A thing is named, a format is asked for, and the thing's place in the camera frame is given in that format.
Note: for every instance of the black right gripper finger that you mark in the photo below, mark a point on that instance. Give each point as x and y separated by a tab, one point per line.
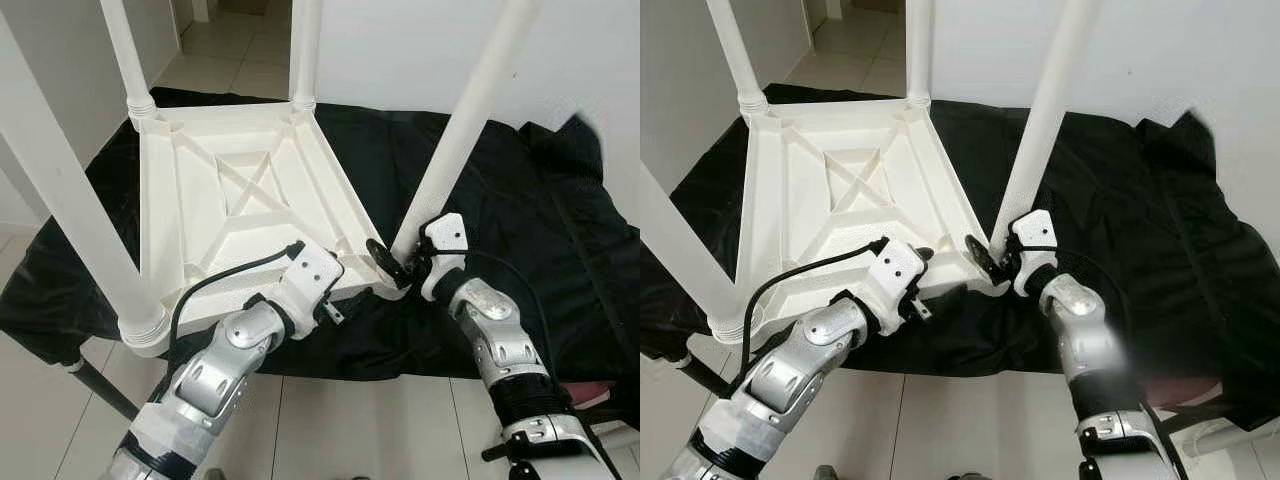
383	258
980	256

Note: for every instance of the white plastic children table top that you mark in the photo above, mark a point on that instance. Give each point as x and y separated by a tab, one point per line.
230	250
850	250

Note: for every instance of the white tapered plastic table leg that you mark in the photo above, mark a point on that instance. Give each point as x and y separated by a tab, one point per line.
690	260
1045	110
470	110
735	50
125	50
920	50
305	50
80	220

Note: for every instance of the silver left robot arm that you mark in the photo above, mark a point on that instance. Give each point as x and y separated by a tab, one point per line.
780	380
210	380

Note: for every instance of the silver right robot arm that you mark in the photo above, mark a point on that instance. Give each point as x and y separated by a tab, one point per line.
1085	330
495	330

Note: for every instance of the black cloth table cover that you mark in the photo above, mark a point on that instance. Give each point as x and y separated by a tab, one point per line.
1170	230
540	230

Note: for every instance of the pink cloth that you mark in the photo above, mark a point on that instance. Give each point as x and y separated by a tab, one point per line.
590	387
1180	387

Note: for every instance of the black metal rod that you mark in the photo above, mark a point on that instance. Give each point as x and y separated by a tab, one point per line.
705	375
105	390
597	402
1195	412

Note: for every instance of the brown floor mat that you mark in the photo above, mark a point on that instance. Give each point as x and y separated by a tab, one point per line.
242	5

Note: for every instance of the white round stand base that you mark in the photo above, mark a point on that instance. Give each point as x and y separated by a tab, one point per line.
1235	455

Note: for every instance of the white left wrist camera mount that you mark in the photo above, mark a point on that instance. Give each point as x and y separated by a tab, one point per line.
900	268
315	275

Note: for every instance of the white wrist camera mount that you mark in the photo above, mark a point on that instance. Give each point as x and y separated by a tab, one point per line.
900	268
448	232
315	275
1038	228

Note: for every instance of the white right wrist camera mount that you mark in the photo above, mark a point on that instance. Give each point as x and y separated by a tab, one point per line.
448	232
1038	228

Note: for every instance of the white door frame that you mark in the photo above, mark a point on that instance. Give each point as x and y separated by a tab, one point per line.
825	8
200	8

